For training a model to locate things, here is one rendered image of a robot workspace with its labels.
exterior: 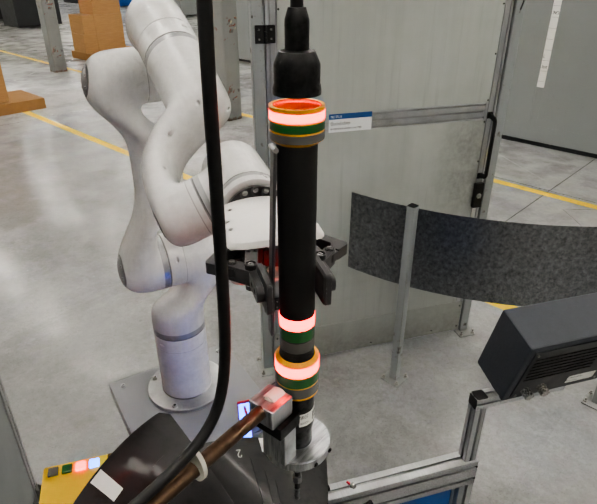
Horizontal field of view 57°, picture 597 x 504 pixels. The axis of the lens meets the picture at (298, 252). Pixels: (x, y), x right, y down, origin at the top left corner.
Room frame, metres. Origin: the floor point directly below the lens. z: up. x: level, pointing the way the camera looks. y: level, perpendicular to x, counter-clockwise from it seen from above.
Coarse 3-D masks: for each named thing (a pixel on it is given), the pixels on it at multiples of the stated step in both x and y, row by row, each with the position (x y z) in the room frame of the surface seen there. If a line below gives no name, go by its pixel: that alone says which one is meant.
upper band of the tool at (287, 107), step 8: (272, 104) 0.42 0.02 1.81; (280, 104) 0.44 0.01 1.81; (288, 104) 0.44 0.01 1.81; (296, 104) 0.44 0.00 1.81; (304, 104) 0.44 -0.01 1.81; (312, 104) 0.44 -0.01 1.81; (320, 104) 0.43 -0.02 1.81; (280, 112) 0.40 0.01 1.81; (288, 112) 0.40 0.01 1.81; (296, 112) 0.40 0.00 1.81; (304, 112) 0.40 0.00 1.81; (312, 112) 0.40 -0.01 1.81; (296, 136) 0.40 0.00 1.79; (280, 144) 0.40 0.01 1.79; (312, 144) 0.40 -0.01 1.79
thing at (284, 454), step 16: (256, 400) 0.38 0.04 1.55; (288, 400) 0.38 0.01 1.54; (272, 416) 0.37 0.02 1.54; (288, 416) 0.38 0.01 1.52; (272, 432) 0.37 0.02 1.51; (288, 432) 0.38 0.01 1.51; (320, 432) 0.43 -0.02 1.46; (272, 448) 0.39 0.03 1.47; (288, 448) 0.38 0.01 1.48; (304, 448) 0.40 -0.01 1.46; (320, 448) 0.40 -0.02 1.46; (288, 464) 0.38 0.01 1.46; (304, 464) 0.38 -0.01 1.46
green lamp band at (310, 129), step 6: (324, 120) 0.41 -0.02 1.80; (270, 126) 0.41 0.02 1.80; (276, 126) 0.40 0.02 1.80; (282, 126) 0.40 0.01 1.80; (288, 126) 0.40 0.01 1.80; (294, 126) 0.40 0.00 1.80; (300, 126) 0.40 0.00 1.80; (306, 126) 0.40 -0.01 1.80; (312, 126) 0.40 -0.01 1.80; (318, 126) 0.40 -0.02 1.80; (324, 126) 0.41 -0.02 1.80; (276, 132) 0.40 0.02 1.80; (282, 132) 0.40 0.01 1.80; (288, 132) 0.40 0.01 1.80; (294, 132) 0.40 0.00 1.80; (300, 132) 0.40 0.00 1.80; (306, 132) 0.40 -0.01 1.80; (312, 132) 0.40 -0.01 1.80
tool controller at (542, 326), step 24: (504, 312) 0.95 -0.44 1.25; (528, 312) 0.95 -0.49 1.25; (552, 312) 0.96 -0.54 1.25; (576, 312) 0.96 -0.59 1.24; (504, 336) 0.94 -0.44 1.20; (528, 336) 0.89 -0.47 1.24; (552, 336) 0.89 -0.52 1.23; (576, 336) 0.90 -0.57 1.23; (480, 360) 0.99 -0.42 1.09; (504, 360) 0.92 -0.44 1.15; (528, 360) 0.87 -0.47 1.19; (552, 360) 0.88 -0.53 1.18; (576, 360) 0.91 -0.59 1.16; (504, 384) 0.90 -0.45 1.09; (528, 384) 0.90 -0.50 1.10; (552, 384) 0.93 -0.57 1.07
